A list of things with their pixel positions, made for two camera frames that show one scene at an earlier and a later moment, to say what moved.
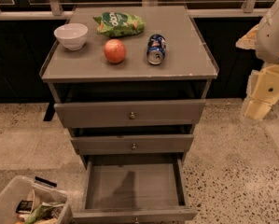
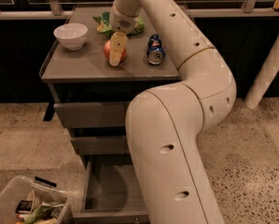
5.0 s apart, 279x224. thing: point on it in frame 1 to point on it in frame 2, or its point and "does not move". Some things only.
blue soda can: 156,49 does not move
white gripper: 272,39 to 122,22
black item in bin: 25,206 does not move
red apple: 115,50 does not move
